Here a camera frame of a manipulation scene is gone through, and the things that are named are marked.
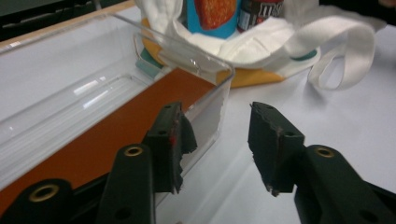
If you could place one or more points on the dark candy jar red lid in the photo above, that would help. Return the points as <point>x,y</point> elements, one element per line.
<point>258,15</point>

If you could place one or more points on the clear plastic container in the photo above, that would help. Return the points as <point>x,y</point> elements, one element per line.
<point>77,102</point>

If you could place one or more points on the brown box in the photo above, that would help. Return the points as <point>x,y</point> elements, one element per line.
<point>109,130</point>

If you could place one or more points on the blue snack box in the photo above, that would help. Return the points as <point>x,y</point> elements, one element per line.
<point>190,21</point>

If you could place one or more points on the white tote bag coloured blobs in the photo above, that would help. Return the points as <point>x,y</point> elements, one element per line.
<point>249,49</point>

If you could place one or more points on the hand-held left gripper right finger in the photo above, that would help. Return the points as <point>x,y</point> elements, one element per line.
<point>323,186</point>

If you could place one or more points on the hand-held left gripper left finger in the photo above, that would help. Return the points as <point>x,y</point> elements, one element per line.
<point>134,186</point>

